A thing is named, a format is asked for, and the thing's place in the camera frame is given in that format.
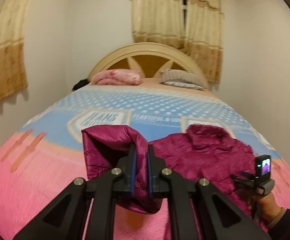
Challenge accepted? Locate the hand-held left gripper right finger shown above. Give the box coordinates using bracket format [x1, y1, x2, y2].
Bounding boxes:
[147, 144, 271, 240]

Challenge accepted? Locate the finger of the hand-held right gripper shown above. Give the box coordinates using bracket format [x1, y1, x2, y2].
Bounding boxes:
[231, 171, 256, 193]

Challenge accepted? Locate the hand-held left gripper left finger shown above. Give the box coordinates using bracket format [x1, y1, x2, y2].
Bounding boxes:
[12, 144, 137, 240]

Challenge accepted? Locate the magenta puffer jacket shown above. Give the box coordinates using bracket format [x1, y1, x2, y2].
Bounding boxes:
[81, 124, 270, 240]

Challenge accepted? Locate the person's right forearm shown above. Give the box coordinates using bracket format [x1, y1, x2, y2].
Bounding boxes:
[267, 206, 290, 240]

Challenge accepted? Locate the person's right hand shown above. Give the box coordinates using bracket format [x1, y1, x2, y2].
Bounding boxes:
[247, 192, 283, 230]

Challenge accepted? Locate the bed with blue-pink blanket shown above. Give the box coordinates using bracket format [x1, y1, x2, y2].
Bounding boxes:
[0, 84, 290, 240]

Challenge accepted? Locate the peach bed sheet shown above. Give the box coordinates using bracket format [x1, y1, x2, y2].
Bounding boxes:
[90, 77, 219, 98]

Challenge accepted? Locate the pink folded blanket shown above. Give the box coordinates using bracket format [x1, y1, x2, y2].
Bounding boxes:
[91, 69, 143, 86]

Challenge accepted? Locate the grey striped pillow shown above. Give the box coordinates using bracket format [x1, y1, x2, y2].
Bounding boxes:
[159, 69, 207, 90]

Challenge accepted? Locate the black cloth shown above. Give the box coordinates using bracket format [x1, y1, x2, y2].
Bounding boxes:
[71, 79, 90, 91]

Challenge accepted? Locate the cream arched headboard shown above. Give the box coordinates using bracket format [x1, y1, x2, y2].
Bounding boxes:
[87, 42, 209, 88]

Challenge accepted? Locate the beige floral window curtain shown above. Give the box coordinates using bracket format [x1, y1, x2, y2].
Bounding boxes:
[183, 0, 223, 84]
[131, 0, 187, 50]

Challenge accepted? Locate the beige floral side curtain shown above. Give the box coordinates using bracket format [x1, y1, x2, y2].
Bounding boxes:
[0, 0, 37, 109]

